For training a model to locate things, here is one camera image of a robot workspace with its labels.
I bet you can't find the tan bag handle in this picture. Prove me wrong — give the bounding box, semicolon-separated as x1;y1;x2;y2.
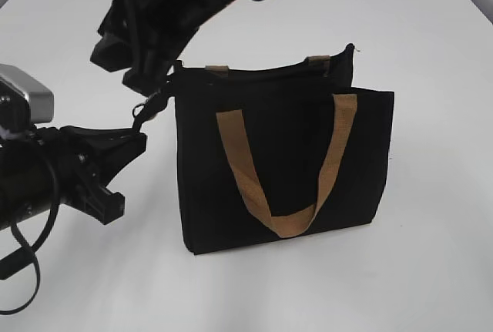
215;92;358;239
203;55;330;79

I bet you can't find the black left camera cable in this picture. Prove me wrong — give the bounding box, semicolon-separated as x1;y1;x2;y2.
0;162;62;316

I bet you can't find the tan front bag handle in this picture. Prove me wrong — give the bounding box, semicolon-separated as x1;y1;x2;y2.
215;92;358;239

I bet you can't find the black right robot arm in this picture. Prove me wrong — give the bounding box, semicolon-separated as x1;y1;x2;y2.
90;0;263;96

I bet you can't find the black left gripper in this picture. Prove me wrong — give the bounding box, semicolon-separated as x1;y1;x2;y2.
22;126;147;225

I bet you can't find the black canvas tote bag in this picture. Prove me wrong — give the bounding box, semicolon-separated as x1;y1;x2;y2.
170;44;394;255

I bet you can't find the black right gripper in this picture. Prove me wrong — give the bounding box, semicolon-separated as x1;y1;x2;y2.
90;0;216;96

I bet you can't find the silver zipper pull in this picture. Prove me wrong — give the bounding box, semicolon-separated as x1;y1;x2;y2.
146;92;164;108

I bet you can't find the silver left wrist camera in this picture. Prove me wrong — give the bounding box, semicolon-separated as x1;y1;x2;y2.
1;64;55;139

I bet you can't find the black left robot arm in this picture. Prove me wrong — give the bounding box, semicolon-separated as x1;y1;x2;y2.
1;126;147;225

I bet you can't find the tan rear bag handle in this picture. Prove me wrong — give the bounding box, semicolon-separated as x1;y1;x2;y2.
203;55;330;79

